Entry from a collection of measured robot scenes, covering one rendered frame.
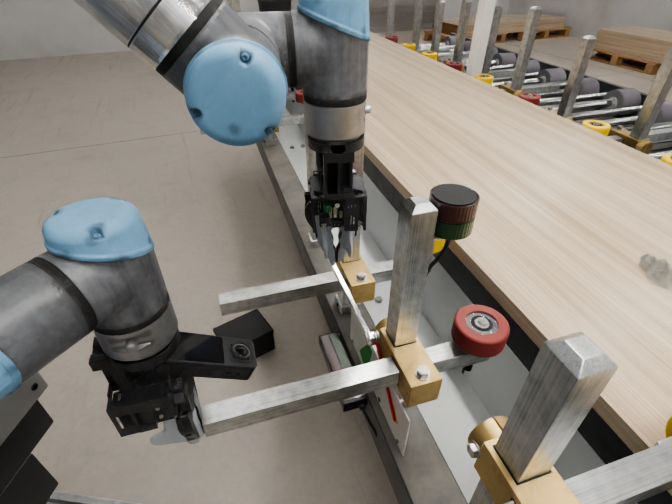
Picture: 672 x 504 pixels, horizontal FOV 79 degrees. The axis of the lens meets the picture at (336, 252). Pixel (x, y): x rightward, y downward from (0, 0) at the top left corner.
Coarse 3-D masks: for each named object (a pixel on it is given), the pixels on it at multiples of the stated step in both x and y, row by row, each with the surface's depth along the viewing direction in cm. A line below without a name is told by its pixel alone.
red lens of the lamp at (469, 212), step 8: (440, 184) 52; (432, 200) 49; (440, 208) 49; (448, 208) 48; (456, 208) 48; (464, 208) 48; (472, 208) 48; (440, 216) 49; (448, 216) 49; (456, 216) 48; (464, 216) 48; (472, 216) 49
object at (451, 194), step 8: (448, 184) 52; (456, 184) 52; (432, 192) 50; (440, 192) 50; (448, 192) 50; (456, 192) 50; (464, 192) 50; (472, 192) 50; (440, 200) 49; (448, 200) 49; (456, 200) 49; (464, 200) 49; (472, 200) 49; (448, 240) 54; (432, 248) 52; (440, 256) 55; (432, 264) 56
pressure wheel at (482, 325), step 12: (468, 312) 62; (480, 312) 63; (492, 312) 62; (456, 324) 61; (468, 324) 61; (480, 324) 60; (492, 324) 61; (504, 324) 60; (456, 336) 61; (468, 336) 59; (480, 336) 58; (492, 336) 58; (504, 336) 59; (468, 348) 60; (480, 348) 58; (492, 348) 58
